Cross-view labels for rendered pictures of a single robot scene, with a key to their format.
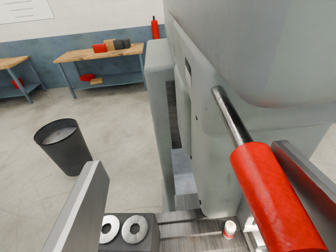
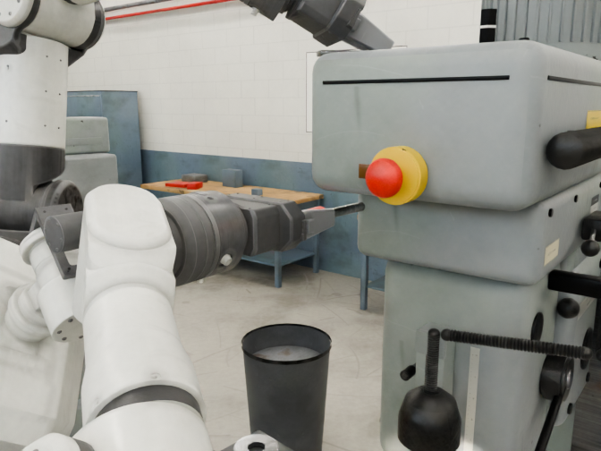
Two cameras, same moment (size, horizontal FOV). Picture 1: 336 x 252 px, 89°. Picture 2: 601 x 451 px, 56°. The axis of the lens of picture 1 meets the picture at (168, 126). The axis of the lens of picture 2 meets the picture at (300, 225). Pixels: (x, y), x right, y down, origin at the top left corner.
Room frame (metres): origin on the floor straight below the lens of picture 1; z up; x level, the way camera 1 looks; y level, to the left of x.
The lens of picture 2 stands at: (-0.48, -0.44, 1.83)
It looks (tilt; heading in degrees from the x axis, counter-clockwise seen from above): 12 degrees down; 38
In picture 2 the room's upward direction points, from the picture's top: straight up
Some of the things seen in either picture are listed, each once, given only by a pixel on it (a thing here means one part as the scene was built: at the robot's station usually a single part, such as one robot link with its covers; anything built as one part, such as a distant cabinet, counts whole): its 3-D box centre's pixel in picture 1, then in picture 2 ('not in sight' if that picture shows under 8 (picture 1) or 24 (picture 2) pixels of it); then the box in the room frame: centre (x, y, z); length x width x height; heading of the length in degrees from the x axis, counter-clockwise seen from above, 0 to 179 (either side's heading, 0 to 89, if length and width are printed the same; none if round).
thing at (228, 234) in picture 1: (229, 228); not in sight; (0.27, -0.20, 1.01); 0.04 x 0.04 x 0.11
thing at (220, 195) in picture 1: (237, 148); (467, 355); (0.28, -0.16, 1.47); 0.21 x 0.19 x 0.32; 90
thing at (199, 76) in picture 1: (248, 52); (486, 211); (0.32, -0.16, 1.68); 0.34 x 0.24 x 0.10; 0
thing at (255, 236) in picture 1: (272, 235); not in sight; (0.22, -0.33, 1.05); 0.15 x 0.06 x 0.04; 91
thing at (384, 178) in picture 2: not in sight; (386, 177); (0.02, -0.16, 1.76); 0.04 x 0.03 x 0.04; 90
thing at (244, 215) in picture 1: (258, 199); (432, 403); (0.16, -0.16, 1.45); 0.04 x 0.04 x 0.21; 0
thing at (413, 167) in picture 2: not in sight; (397, 174); (0.04, -0.16, 1.76); 0.06 x 0.02 x 0.06; 90
